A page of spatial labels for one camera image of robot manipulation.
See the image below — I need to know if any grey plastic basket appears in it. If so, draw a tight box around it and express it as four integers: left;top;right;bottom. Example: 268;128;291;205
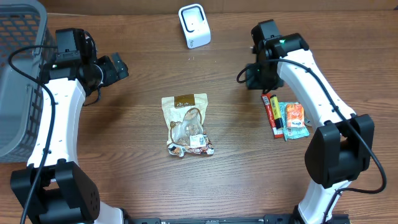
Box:
1;0;55;163

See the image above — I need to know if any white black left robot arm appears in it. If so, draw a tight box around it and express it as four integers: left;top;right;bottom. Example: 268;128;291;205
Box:
11;50;131;223

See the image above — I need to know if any yellow black marker pen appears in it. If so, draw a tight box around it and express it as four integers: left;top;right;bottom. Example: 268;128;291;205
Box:
270;95;284;129

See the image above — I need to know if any red snack bar packet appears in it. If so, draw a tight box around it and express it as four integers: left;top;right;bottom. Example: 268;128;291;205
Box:
261;93;284;139

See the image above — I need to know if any white barcode scanner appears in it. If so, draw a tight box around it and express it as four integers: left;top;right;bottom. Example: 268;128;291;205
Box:
178;3;211;49

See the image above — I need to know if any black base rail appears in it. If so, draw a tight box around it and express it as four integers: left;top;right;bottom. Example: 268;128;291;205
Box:
124;212;351;224

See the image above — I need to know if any teal tissue packet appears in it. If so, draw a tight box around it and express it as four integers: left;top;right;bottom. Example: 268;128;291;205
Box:
279;102;310;141

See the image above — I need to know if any beige snack pouch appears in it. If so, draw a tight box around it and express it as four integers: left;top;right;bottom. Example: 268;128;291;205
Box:
161;93;214;157

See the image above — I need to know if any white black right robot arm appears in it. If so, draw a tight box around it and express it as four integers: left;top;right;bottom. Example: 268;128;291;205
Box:
243;32;376;223

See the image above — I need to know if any orange tissue packet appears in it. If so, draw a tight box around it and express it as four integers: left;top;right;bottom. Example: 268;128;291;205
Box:
285;103;305;128

